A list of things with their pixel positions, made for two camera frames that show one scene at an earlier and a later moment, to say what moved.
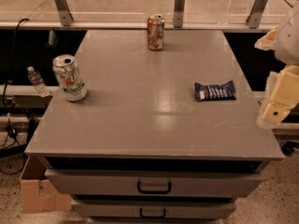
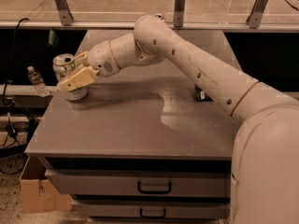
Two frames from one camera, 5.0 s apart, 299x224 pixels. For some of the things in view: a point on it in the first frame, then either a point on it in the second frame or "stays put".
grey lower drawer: [153, 209] stays put
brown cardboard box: [36, 192] stays put
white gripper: [290, 42] -> [100, 59]
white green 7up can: [72, 82] stays put
